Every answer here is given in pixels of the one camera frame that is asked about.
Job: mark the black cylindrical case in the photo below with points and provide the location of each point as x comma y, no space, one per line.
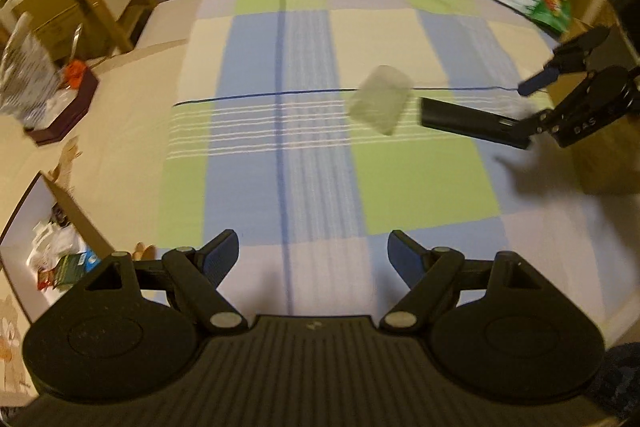
472,123

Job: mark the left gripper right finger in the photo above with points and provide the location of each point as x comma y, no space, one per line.
429,275

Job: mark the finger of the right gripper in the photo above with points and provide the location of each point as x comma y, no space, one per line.
537,82
537,123

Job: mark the dark red tissue box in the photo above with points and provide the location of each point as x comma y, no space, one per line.
69,107

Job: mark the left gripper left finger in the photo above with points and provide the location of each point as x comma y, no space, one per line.
195,275

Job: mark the crumpled plastic bag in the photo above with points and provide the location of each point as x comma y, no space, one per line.
29,78

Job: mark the checkered tablecloth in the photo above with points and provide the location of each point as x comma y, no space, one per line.
260,142

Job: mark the clear plastic cup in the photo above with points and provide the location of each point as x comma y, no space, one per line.
381,99

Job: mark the cardboard box with trash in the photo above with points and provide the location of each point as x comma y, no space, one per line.
45,226

